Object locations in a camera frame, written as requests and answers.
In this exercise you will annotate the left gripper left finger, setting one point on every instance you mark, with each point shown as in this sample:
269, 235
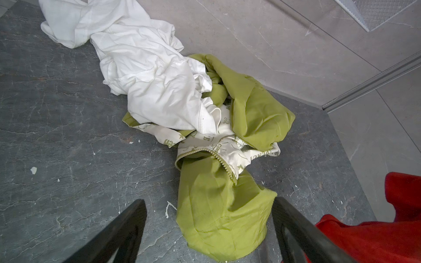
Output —
121, 238

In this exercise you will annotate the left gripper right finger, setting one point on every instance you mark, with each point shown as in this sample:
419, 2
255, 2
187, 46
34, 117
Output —
300, 241

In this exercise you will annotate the red cloth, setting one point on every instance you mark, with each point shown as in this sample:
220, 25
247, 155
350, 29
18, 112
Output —
384, 242

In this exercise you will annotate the green patterned cloth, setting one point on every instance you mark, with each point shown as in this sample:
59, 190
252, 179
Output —
222, 212

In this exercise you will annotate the white cloth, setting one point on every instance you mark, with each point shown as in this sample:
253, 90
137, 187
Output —
140, 57

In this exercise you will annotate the aluminium frame profile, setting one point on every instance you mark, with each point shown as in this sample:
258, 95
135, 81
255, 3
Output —
398, 70

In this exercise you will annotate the white wire mesh basket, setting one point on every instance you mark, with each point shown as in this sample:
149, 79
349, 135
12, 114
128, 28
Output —
371, 14

